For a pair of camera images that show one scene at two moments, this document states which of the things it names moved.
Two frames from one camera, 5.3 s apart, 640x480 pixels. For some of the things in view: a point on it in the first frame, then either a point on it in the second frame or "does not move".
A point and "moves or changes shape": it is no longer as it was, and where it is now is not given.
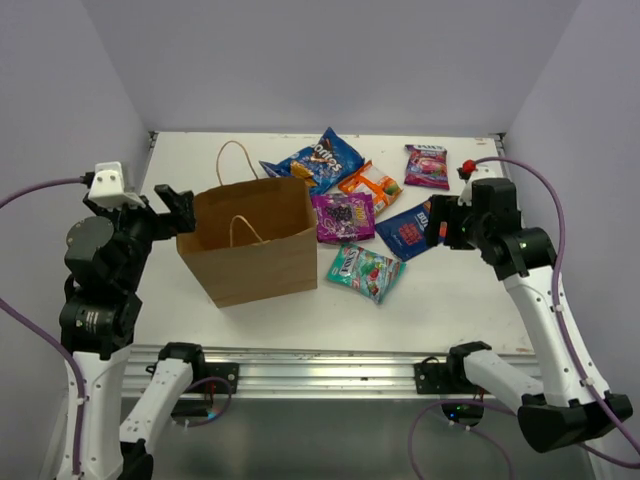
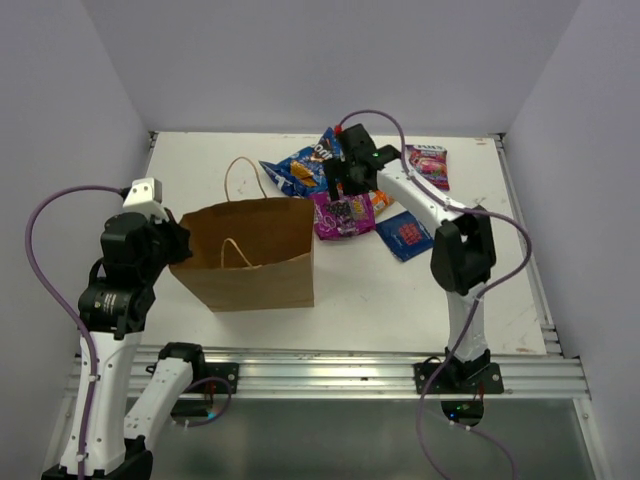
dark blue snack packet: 406,233 does not move
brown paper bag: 253,240 moves or changes shape
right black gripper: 445,208 → 335,168
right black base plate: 432,377 does not move
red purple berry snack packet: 427,166 does not move
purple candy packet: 344,217 does not move
